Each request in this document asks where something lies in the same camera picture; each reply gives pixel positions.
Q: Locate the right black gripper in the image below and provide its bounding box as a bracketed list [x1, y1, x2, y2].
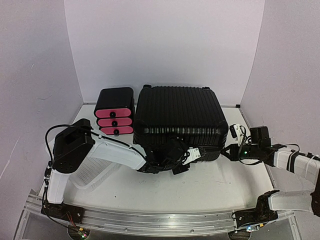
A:
[221, 144, 261, 163]

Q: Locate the black ribbed hard-shell suitcase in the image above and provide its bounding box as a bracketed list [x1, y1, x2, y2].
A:
[133, 85, 229, 162]

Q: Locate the black pink three-drawer organizer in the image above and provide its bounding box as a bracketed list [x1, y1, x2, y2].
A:
[93, 87, 135, 136]

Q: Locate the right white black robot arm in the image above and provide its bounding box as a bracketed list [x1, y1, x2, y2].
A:
[220, 124, 320, 232]

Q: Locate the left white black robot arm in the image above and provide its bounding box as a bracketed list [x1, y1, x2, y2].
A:
[41, 118, 206, 223]

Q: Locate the white perforated plastic basket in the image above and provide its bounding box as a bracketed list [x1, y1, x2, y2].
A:
[45, 137, 120, 195]

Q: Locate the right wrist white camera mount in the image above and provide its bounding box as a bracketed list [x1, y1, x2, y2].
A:
[229, 124, 247, 147]

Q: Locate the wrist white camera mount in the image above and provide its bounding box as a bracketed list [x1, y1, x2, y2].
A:
[229, 124, 247, 147]
[182, 147, 202, 165]

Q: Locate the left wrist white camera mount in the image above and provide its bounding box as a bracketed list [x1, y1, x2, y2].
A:
[182, 147, 202, 165]

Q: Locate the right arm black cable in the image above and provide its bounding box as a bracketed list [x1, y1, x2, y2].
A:
[237, 128, 301, 163]

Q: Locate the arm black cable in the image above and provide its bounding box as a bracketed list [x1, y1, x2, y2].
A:
[44, 124, 83, 163]
[237, 128, 301, 163]

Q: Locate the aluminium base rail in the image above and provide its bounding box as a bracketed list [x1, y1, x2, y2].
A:
[13, 190, 301, 240]

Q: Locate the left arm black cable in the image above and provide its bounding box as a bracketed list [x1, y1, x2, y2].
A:
[44, 124, 83, 163]

